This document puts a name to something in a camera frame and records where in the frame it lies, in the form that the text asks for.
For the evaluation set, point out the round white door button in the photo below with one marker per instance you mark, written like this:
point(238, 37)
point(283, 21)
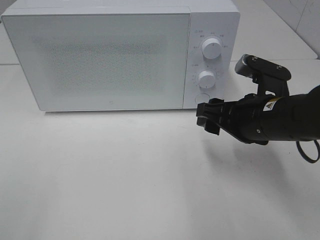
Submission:
point(202, 98)

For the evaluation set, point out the upper white power knob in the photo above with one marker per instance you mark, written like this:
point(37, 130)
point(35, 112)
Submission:
point(211, 48)

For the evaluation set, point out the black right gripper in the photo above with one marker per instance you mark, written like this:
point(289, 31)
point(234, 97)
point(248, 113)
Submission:
point(249, 119)

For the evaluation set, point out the white microwave door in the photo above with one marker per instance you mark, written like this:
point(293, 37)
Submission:
point(102, 62)

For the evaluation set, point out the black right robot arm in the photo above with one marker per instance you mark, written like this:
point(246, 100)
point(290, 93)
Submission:
point(299, 117)

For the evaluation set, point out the white microwave oven body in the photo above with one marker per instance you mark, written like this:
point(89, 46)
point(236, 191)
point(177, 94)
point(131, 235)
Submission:
point(207, 19)

